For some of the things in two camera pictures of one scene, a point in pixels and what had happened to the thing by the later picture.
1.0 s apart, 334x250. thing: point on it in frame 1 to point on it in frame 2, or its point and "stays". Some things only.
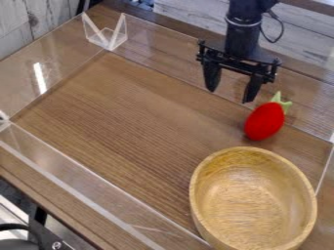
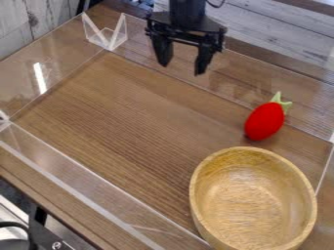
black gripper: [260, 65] to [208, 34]
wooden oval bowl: [251, 201] stays
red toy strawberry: [264, 118] stays
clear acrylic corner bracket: [106, 38] stays
